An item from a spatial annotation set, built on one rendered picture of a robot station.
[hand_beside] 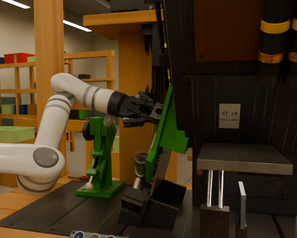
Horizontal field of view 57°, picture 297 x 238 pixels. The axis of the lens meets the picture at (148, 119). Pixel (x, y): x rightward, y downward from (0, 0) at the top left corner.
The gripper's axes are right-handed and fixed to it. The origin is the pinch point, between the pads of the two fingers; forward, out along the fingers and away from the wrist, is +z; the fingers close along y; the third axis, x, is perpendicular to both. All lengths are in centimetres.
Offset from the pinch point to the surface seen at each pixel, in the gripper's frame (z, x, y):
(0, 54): -630, 459, 417
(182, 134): 9.4, -5.2, -7.9
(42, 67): -59, 17, 22
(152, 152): 3.5, -2.2, -13.5
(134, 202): 1.9, 8.3, -23.6
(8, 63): -462, 353, 303
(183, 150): 10.8, -2.6, -10.5
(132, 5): -22.9, -9.3, 38.2
